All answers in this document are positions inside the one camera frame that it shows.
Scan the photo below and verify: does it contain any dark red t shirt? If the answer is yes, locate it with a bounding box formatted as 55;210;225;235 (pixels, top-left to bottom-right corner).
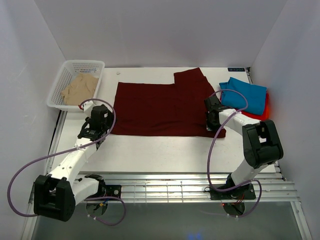
112;68;226;138

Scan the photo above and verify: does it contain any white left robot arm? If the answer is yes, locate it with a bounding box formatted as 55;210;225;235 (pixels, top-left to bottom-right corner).
33;101;115;222

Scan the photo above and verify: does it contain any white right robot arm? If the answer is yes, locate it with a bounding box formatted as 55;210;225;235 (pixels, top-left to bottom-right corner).
204;94;284;199

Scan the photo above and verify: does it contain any beige t shirt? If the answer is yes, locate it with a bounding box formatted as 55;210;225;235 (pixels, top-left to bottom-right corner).
60;73;99;106

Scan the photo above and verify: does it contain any folded blue t shirt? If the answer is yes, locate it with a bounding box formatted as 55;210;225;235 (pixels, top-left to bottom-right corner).
219;77;267;115

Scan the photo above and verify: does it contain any blue table label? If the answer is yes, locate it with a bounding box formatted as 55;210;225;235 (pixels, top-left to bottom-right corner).
227;67;246;72

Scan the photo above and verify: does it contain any folded orange red t shirt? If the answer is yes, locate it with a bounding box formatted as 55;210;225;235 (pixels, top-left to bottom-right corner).
242;92;271;121

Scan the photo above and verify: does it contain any white plastic basket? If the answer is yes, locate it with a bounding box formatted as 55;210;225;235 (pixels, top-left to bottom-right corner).
47;60;105;112

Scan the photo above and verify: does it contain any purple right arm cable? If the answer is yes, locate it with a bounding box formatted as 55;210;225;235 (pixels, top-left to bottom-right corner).
206;88;263;219

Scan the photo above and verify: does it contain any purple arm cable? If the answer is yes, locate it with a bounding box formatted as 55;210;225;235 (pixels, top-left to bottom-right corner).
6;98;127;227
206;88;263;219

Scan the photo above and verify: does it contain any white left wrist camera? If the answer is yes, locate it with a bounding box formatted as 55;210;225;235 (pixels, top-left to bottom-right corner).
78;101;96;118

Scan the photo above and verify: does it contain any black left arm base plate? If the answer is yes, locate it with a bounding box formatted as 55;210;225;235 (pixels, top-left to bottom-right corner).
104;184;122;199

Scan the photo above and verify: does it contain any aluminium rail frame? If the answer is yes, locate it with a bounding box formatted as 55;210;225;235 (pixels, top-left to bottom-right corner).
27;171;301;204

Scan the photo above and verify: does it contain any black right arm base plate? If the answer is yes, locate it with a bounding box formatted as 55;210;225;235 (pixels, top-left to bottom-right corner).
207;183;256;200

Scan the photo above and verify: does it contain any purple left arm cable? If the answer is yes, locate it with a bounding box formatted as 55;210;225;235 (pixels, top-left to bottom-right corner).
6;98;127;227

